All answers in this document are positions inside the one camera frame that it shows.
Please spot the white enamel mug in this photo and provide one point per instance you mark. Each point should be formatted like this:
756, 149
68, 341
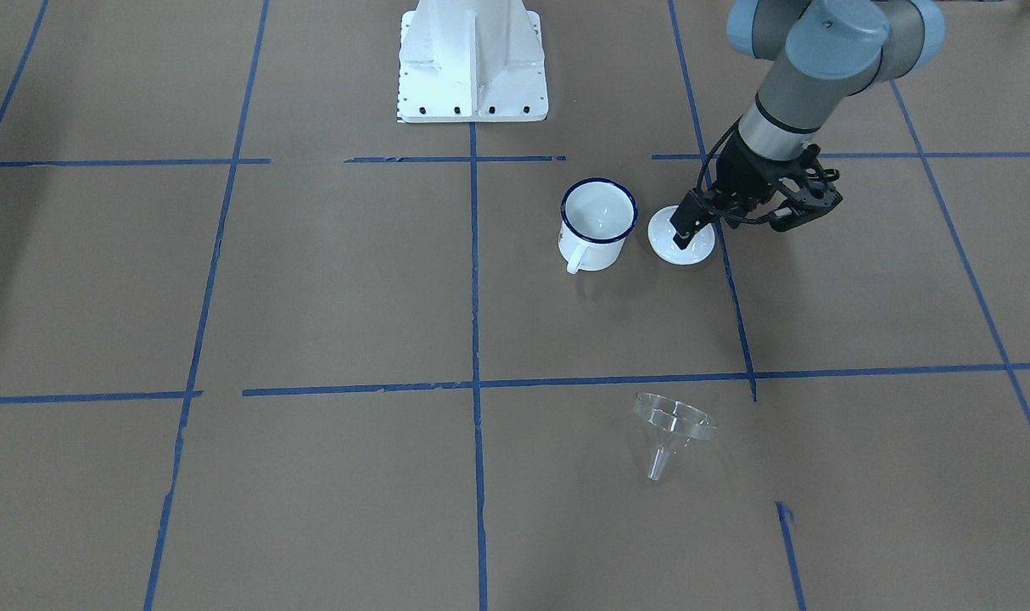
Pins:
597, 216

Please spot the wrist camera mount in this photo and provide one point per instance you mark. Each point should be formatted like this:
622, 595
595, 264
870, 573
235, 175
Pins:
809, 190

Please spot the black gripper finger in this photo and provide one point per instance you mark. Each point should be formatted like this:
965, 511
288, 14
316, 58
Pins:
696, 210

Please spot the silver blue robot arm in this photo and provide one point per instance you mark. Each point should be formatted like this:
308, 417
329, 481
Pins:
821, 52

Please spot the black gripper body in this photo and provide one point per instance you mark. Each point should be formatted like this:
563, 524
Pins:
743, 176

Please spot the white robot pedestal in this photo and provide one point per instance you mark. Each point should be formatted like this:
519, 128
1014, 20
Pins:
462, 61

